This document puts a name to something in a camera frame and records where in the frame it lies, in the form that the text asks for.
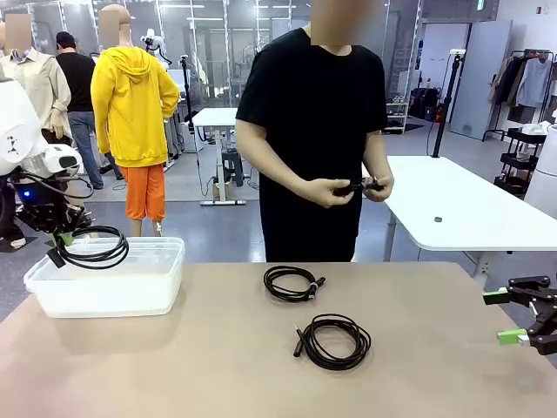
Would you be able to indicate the mannequin in beige shirt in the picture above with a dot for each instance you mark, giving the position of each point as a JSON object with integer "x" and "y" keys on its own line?
{"x": 48, "y": 87}

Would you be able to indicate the black utility cart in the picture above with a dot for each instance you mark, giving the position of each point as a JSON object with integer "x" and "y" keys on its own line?
{"x": 518, "y": 161}

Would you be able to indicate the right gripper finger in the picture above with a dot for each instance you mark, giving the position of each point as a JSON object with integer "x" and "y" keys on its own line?
{"x": 541, "y": 335}
{"x": 531, "y": 289}

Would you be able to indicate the grey partition panel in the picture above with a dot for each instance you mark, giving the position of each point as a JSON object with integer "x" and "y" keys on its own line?
{"x": 483, "y": 78}

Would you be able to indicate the person's right forearm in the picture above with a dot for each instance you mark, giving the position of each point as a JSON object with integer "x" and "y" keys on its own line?
{"x": 283, "y": 178}

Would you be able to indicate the person's left hand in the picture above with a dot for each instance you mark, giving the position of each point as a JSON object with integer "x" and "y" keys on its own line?
{"x": 378, "y": 187}

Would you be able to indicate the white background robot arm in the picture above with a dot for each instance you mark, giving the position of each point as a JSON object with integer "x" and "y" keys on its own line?
{"x": 153, "y": 42}

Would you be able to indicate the white standing desk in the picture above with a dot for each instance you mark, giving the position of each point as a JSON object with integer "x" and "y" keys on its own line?
{"x": 217, "y": 116}

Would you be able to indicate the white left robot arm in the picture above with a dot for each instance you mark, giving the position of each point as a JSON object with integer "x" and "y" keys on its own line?
{"x": 17, "y": 126}

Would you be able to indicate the black clothes rack with garments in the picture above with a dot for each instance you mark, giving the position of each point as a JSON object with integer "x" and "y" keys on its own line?
{"x": 531, "y": 82}

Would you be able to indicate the white shoe rack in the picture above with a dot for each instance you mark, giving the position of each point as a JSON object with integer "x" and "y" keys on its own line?
{"x": 398, "y": 117}

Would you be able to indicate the background person in black shirt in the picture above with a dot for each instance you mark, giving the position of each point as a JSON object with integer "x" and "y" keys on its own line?
{"x": 78, "y": 78}

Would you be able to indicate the person's right hand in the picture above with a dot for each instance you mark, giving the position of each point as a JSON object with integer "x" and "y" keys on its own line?
{"x": 328, "y": 193}

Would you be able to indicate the white cylindrical machine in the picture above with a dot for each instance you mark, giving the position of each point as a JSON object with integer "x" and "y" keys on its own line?
{"x": 546, "y": 183}

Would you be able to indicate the clear plastic storage container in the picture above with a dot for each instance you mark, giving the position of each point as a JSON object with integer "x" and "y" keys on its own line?
{"x": 109, "y": 296}

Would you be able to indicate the white table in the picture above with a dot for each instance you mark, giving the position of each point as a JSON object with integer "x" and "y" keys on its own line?
{"x": 478, "y": 209}

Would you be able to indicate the black tripod stand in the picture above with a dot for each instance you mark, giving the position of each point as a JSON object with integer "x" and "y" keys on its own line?
{"x": 444, "y": 117}

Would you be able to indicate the mannequin in yellow hoodie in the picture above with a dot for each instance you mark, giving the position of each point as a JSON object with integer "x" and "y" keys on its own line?
{"x": 130, "y": 109}

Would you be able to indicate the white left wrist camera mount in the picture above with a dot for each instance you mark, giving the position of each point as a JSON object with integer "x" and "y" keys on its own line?
{"x": 61, "y": 159}

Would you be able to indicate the black bags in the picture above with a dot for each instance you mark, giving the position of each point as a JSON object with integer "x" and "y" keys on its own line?
{"x": 422, "y": 102}

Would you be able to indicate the person in black t-shirt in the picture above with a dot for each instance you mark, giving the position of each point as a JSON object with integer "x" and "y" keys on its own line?
{"x": 313, "y": 109}

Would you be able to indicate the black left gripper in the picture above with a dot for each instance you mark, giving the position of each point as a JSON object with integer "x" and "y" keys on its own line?
{"x": 52, "y": 213}

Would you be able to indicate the person's left forearm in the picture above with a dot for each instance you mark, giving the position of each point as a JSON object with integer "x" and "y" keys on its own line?
{"x": 378, "y": 161}

